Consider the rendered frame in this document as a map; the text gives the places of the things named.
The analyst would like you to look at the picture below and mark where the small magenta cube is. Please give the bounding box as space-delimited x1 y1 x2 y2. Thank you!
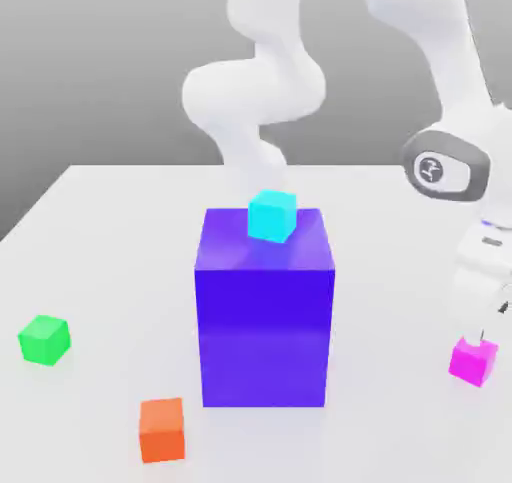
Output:
447 335 500 389

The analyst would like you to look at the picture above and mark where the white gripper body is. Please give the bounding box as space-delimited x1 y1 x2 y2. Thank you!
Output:
451 263 512 334

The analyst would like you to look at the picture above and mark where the small green cube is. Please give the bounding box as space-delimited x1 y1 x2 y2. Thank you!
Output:
17 314 72 367

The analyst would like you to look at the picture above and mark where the large purple box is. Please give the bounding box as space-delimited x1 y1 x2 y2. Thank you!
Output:
194 207 336 409

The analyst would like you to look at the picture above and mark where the small cyan cube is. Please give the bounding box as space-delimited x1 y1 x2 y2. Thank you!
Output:
247 189 298 245

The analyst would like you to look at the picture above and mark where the small orange cube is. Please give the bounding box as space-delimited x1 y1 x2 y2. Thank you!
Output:
138 397 186 465

